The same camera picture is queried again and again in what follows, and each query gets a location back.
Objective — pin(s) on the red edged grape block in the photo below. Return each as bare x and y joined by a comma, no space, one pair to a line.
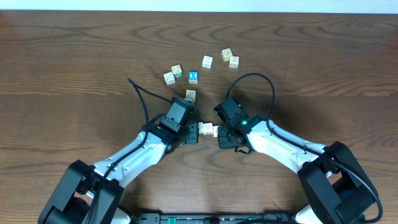
215,131

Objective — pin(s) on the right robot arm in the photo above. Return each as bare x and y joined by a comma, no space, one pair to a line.
336,186

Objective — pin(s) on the blue X letter block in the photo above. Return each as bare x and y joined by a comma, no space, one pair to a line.
193,77

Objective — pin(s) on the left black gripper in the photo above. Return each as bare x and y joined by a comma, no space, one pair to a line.
196,140

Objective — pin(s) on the green edged picture block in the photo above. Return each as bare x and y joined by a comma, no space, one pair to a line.
177,71

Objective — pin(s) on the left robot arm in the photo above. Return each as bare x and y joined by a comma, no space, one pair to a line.
91,193

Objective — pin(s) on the yellow edged white block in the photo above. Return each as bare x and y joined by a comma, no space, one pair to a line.
207,128

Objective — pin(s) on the yellow picture block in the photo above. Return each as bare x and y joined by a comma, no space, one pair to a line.
226,54

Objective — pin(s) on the white block red drawing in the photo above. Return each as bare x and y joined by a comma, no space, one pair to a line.
169,78

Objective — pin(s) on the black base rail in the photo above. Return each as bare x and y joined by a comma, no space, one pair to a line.
158,218

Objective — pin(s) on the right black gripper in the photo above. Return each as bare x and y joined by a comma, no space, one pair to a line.
224,141

